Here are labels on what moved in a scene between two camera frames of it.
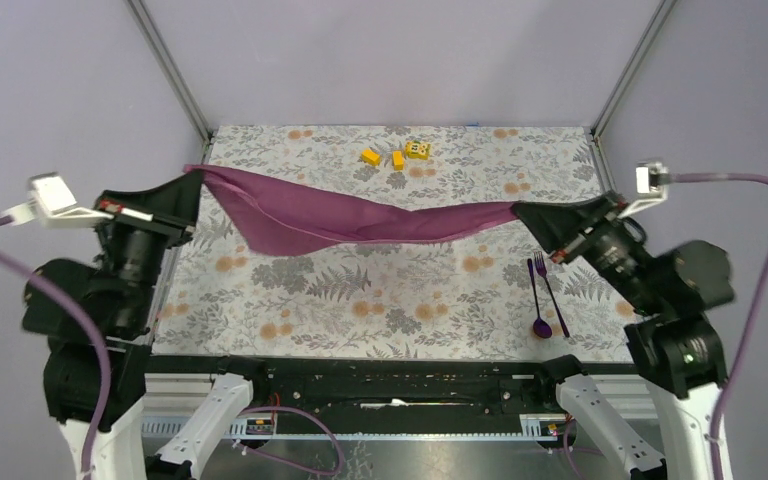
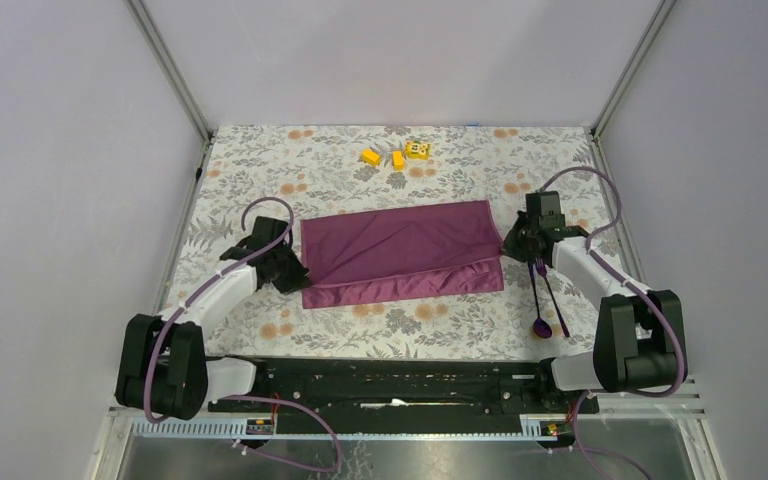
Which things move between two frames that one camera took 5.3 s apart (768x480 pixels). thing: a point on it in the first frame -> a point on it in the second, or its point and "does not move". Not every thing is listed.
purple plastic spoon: x=541 y=328 does not move
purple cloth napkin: x=275 y=217 -> x=404 y=254
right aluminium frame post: x=634 y=70 does not move
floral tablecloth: x=493 y=291 does not move
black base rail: x=334 y=384 does not move
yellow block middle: x=398 y=161 does not move
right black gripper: x=555 y=224 -> x=510 y=247
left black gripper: x=171 y=206 -> x=297 y=278
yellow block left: x=371 y=157 does not move
